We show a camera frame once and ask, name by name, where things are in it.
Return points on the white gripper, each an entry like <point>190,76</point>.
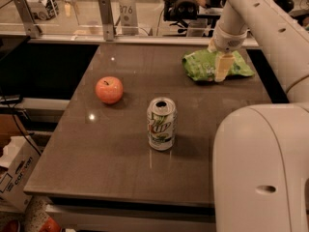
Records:
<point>229,41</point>

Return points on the green rice chip bag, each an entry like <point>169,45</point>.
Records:
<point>200,65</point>

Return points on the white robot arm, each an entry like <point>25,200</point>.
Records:
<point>261,152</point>

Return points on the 7up soda can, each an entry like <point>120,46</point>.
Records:
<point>161,123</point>

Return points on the red apple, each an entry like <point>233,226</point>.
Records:
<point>109,89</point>

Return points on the white cardboard box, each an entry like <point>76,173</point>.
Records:
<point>19,159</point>

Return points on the numbered white sign post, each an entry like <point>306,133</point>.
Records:
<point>128,15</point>

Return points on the middle metal bracket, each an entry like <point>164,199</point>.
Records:
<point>107,21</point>

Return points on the metal bracket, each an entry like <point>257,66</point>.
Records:
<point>107,21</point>
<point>31,28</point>

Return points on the left metal bracket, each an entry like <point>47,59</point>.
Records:
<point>31,28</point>

